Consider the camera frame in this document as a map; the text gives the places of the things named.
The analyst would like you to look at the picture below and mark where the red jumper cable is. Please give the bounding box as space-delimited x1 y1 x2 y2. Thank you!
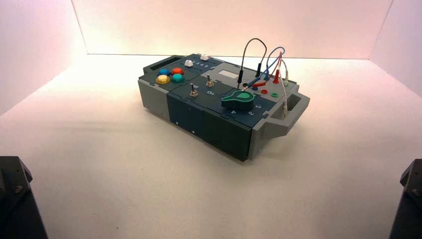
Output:
252 51 283 89

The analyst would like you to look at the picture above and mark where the white jumper cable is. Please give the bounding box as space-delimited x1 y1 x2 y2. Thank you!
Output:
278 51 290 120

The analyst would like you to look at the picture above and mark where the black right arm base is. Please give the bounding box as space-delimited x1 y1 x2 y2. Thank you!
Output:
389 159 422 239

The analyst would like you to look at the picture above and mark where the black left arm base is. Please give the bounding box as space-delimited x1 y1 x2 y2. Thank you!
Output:
0 156 49 239

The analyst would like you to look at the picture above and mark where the grey and teal control box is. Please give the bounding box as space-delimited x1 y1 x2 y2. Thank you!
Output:
137 53 311 162

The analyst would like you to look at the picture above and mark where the small grey display screen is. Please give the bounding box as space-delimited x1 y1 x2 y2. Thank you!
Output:
218 70 239 80

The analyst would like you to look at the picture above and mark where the blue jumper cable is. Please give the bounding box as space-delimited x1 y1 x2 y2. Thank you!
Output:
248 46 286 89

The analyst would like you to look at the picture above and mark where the black jumper cable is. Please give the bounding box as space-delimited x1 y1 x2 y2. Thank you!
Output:
236 38 268 90

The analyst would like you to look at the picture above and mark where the green rotary knob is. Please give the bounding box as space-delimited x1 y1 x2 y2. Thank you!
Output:
221 91 255 112

